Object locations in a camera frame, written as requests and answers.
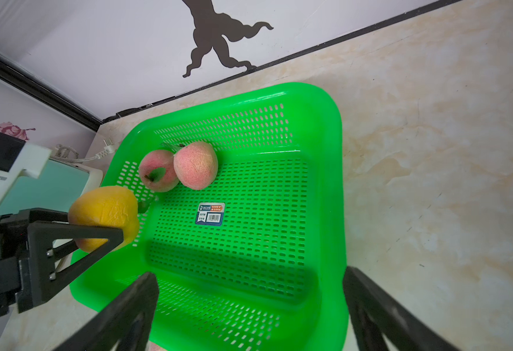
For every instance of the basket barcode sticker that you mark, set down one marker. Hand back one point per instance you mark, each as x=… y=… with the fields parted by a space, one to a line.
x=210 y=214

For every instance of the green plastic basket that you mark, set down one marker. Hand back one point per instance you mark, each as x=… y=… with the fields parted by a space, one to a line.
x=270 y=277

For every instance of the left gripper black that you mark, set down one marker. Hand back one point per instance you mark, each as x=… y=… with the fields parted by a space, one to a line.
x=35 y=260

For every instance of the pink peach front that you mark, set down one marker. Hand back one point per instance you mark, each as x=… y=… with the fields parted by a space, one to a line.
x=157 y=172

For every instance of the mint and steel toaster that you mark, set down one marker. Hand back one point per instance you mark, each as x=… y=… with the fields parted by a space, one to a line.
x=57 y=188

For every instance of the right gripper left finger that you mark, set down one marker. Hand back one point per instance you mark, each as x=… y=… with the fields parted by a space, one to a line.
x=124 y=324

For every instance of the yellow red peach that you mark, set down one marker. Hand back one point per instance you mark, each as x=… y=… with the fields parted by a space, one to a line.
x=113 y=207

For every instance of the pink peach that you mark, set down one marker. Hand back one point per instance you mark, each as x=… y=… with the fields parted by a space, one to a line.
x=157 y=172
x=196 y=165

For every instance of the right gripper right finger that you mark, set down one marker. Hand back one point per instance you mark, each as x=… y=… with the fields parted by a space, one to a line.
x=377 y=316

